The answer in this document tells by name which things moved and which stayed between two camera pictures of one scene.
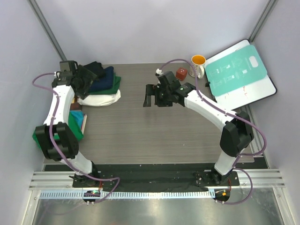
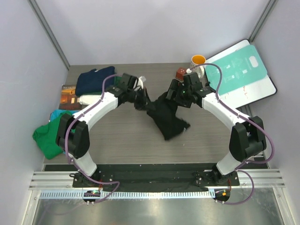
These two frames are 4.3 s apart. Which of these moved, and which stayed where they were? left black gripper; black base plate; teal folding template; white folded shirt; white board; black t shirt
Moved: left black gripper; black t shirt
Stayed: teal folding template; black base plate; white folded shirt; white board
